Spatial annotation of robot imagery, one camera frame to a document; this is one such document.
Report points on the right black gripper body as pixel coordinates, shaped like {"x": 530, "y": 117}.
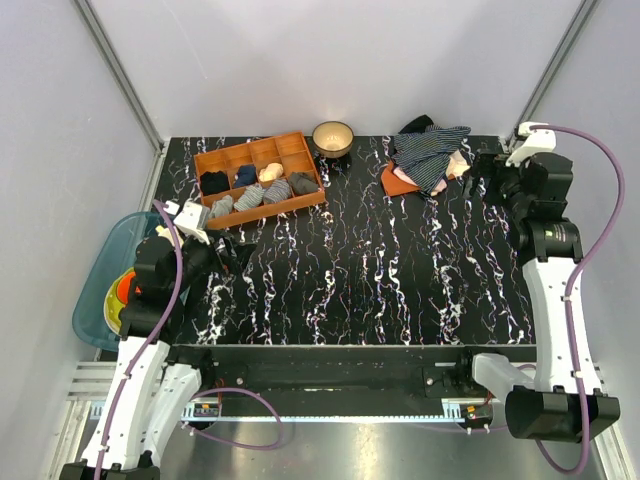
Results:
{"x": 505, "y": 182}

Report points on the navy rolled underwear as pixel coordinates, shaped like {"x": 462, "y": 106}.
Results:
{"x": 246, "y": 175}

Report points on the orange wooden divider tray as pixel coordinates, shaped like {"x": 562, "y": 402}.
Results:
{"x": 291, "y": 150}

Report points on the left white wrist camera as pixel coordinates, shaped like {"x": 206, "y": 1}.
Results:
{"x": 191, "y": 219}

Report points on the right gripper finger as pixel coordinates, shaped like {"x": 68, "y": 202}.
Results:
{"x": 482, "y": 161}
{"x": 470, "y": 187}

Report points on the aluminium frame rail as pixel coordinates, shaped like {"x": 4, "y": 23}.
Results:
{"x": 106, "y": 49}

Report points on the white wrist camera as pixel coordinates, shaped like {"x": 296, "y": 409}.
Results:
{"x": 191, "y": 219}
{"x": 536, "y": 138}

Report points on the pink underwear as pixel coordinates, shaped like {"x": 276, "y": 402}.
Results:
{"x": 401, "y": 175}

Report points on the cream underwear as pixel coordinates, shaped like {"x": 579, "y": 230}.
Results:
{"x": 457, "y": 167}

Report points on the black rolled underwear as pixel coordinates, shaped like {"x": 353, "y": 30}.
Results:
{"x": 214, "y": 182}

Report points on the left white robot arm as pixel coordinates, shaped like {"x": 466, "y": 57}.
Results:
{"x": 154, "y": 380}

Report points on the light grey rolled underwear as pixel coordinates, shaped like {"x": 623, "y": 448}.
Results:
{"x": 221, "y": 207}

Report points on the black garment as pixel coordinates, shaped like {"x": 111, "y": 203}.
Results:
{"x": 420, "y": 124}

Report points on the beige ceramic bowl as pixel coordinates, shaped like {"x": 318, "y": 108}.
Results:
{"x": 333, "y": 139}

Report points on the teal plastic bin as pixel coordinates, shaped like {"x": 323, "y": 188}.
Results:
{"x": 115, "y": 257}

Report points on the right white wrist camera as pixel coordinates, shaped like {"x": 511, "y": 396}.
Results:
{"x": 536, "y": 138}

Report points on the cream ceramic mug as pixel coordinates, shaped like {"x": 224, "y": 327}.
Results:
{"x": 162, "y": 232}

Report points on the peach rolled underwear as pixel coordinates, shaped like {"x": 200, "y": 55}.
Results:
{"x": 271, "y": 172}

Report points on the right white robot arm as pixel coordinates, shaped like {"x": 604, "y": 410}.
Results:
{"x": 563, "y": 401}

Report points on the yellow-green dotted plate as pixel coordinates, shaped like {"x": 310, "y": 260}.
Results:
{"x": 116, "y": 299}

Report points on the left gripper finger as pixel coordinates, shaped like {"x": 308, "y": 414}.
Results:
{"x": 231, "y": 245}
{"x": 239, "y": 257}

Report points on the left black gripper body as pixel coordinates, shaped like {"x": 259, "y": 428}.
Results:
{"x": 197, "y": 257}

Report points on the blue striped underwear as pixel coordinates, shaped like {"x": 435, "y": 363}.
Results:
{"x": 424, "y": 157}

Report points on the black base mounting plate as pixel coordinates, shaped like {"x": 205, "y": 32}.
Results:
{"x": 408, "y": 369}

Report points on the blue-grey striped rolled underwear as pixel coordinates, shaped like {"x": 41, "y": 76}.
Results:
{"x": 277, "y": 192}

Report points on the orange cloth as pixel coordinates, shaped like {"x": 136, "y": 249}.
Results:
{"x": 393, "y": 185}

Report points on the grey striped rolled underwear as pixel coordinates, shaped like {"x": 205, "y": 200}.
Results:
{"x": 250, "y": 199}

